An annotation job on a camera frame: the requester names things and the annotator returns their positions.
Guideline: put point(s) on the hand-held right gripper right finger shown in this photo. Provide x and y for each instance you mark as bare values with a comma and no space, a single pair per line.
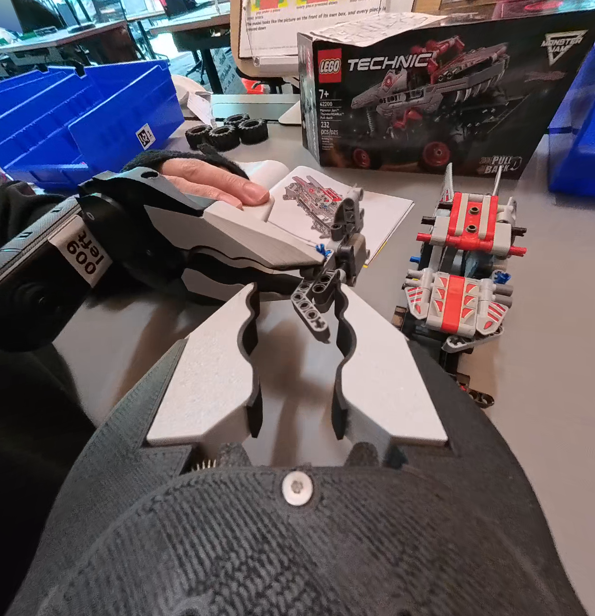
393,385

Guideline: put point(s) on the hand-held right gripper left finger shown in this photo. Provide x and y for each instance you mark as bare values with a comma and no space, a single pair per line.
201,385

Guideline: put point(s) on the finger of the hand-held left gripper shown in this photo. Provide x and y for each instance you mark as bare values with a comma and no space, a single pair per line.
215,284
240,238

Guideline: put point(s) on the grey brick side beam assembly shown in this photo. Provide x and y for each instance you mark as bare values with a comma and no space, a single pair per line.
349,207

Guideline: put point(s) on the grey red brick truck model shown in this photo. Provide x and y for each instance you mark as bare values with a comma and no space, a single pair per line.
470,226

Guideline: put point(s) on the person's left forearm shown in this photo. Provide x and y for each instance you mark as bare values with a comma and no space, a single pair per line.
139,161

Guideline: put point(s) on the grey desk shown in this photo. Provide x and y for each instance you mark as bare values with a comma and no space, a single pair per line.
542,313

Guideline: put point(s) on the background wooden desk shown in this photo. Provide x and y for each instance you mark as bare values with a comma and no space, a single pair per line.
62,41
191,21

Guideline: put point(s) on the person's left hand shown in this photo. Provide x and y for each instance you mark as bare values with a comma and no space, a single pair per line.
211,185

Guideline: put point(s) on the blue plastic bin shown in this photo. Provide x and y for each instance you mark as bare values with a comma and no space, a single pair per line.
581,144
33,120
18,86

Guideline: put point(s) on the silver flat device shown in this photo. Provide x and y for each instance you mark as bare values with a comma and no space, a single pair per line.
249,103

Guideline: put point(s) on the white instruction booklet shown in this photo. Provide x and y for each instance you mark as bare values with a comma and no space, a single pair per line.
389,216

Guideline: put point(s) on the brown backing board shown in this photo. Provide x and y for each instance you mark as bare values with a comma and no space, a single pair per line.
235,29

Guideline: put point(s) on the printed instruction sheet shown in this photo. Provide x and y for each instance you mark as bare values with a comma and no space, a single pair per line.
326,29

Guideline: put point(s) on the white paper sheet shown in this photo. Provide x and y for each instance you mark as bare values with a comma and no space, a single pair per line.
374,26

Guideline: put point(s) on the black toy set box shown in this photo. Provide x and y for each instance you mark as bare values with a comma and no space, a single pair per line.
518,130

